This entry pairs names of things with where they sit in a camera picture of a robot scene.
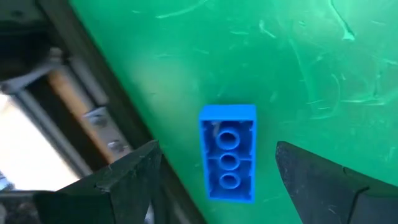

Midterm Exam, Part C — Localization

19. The silver metal bracket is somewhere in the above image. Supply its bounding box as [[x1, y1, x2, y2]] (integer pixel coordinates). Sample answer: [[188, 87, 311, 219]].
[[81, 105, 135, 163]]

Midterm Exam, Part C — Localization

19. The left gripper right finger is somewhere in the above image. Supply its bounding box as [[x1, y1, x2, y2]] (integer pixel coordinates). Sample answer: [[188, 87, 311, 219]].
[[275, 141, 398, 224]]

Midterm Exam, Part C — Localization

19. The blue building block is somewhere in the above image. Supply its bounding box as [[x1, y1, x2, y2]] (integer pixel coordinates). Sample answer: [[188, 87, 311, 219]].
[[198, 104, 257, 204]]

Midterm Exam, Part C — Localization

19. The black table border frame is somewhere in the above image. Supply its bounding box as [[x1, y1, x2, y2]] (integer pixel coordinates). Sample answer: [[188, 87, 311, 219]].
[[37, 0, 208, 224]]

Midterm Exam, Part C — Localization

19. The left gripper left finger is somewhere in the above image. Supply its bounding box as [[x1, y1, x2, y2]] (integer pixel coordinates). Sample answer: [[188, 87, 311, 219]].
[[32, 139, 163, 224]]

